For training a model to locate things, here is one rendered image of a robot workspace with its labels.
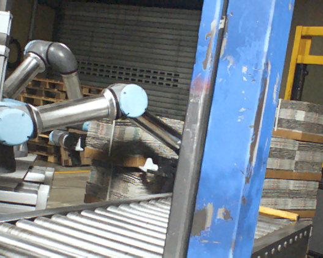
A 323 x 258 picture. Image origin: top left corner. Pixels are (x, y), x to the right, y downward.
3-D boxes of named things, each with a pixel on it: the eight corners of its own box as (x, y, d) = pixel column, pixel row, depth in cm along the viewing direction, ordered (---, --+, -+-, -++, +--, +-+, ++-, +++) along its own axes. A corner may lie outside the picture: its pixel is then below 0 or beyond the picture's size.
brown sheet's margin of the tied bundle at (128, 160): (113, 164, 247) (114, 154, 247) (160, 166, 268) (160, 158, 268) (136, 166, 236) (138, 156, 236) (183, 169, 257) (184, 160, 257)
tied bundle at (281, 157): (211, 166, 327) (217, 127, 326) (243, 168, 348) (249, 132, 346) (261, 178, 300) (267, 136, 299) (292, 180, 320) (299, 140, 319)
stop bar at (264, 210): (191, 195, 217) (192, 190, 217) (299, 220, 199) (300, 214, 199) (187, 195, 214) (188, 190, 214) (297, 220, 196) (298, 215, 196)
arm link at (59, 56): (79, 40, 262) (99, 125, 291) (59, 38, 266) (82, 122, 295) (64, 51, 254) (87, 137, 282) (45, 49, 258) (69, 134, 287)
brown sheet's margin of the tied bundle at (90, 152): (83, 155, 263) (84, 146, 263) (128, 158, 283) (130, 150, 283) (103, 161, 252) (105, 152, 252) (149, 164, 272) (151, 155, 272)
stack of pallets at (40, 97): (53, 153, 1021) (64, 83, 1014) (97, 162, 987) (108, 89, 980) (5, 153, 897) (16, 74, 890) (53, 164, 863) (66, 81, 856)
